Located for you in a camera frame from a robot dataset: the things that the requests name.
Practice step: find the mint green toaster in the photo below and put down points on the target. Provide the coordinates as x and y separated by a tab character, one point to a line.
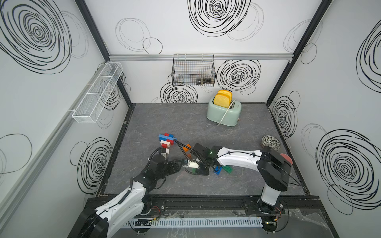
224	116

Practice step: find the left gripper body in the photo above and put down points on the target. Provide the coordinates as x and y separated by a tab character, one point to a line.
161	174

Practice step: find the blue square brick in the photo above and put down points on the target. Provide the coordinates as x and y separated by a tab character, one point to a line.
217	170

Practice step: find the yellow toast slice back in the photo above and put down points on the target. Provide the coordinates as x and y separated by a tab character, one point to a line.
225	93

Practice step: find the green flat brick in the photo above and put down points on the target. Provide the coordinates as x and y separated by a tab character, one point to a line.
228	169

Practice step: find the yellow toast slice front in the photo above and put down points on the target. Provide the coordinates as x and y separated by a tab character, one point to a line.
222	100

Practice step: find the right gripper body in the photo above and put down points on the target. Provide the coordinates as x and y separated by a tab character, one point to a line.
203	169

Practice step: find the white wire shelf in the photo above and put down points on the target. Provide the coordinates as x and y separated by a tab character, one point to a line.
99	92

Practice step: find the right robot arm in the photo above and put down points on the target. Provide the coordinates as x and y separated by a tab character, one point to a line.
275	168

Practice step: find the dark object in basket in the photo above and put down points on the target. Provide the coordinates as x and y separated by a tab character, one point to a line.
204	81

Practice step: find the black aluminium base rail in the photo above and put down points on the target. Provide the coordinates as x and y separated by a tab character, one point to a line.
251	204

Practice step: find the pink cup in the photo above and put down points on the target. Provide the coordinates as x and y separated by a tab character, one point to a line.
288	158

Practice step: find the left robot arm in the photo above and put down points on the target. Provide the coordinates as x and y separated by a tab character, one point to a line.
105	220

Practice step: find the white rectangular brick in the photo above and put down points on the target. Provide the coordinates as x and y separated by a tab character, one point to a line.
165	142

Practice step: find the speckled plate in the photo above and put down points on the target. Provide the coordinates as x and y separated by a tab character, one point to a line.
271	141

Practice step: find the orange rectangular brick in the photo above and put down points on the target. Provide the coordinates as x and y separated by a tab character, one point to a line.
187	147

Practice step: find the yellow toast slice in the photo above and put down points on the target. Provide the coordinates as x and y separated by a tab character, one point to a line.
222	100
225	93

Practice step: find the white cable duct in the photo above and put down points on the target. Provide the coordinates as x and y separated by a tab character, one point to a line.
228	222

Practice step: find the light blue long brick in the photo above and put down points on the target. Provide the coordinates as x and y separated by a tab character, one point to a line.
163	137

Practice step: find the black wire basket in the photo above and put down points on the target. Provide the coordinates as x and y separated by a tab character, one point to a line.
187	68

